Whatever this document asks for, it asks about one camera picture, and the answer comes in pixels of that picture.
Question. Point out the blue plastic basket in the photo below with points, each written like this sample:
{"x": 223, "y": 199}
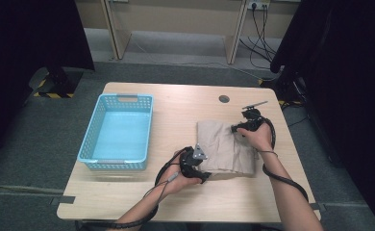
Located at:
{"x": 121, "y": 138}

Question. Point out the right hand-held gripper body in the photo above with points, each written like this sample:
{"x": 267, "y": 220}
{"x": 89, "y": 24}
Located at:
{"x": 253, "y": 118}

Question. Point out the beige wooden desk frame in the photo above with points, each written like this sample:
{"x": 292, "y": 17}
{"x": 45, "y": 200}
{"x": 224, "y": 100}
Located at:
{"x": 176, "y": 29}

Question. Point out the person's right hand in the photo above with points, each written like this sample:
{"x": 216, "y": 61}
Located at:
{"x": 259, "y": 139}

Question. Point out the beige shirt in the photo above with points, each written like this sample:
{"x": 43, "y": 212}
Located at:
{"x": 227, "y": 149}

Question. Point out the black stand base striped tape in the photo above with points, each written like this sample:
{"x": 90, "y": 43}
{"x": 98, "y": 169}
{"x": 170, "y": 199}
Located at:
{"x": 59, "y": 83}

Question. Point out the person's left hand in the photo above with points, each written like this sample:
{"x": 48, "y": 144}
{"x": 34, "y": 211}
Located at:
{"x": 176, "y": 181}

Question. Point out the black curtain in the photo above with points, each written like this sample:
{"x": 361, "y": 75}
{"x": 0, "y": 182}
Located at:
{"x": 345, "y": 80}
{"x": 22, "y": 48}

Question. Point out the white wall power socket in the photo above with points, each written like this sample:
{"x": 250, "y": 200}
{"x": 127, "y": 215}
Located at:
{"x": 258, "y": 4}

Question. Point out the black stand base yellow tape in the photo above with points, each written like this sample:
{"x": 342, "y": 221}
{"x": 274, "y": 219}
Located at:
{"x": 288, "y": 86}

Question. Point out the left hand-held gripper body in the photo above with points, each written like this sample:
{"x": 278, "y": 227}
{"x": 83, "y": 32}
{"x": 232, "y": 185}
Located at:
{"x": 190, "y": 162}

